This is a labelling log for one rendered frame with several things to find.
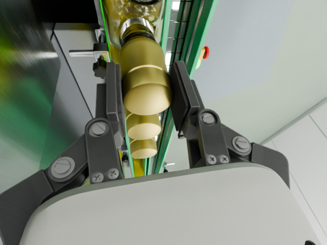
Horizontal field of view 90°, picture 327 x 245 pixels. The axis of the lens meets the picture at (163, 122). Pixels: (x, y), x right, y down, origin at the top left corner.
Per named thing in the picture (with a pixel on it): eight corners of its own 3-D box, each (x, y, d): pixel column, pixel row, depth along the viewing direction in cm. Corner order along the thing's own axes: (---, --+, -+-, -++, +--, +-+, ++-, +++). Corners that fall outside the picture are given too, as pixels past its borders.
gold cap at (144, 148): (154, 128, 24) (159, 155, 22) (132, 133, 25) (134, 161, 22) (150, 115, 21) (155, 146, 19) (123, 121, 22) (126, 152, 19)
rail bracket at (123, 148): (109, 131, 69) (110, 162, 63) (126, 130, 71) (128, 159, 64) (111, 135, 73) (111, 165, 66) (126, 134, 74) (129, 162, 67)
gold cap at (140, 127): (147, 81, 16) (153, 118, 14) (160, 100, 19) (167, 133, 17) (116, 95, 17) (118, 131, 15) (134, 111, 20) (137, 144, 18)
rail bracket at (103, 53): (70, 18, 32) (61, 64, 25) (107, 19, 33) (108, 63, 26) (77, 38, 35) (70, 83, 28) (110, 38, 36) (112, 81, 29)
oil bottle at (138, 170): (133, 161, 105) (137, 210, 91) (142, 160, 106) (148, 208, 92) (134, 164, 110) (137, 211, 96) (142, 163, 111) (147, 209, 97)
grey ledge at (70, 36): (59, 7, 37) (50, 35, 31) (100, 8, 39) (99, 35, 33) (116, 156, 117) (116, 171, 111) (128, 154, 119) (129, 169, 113)
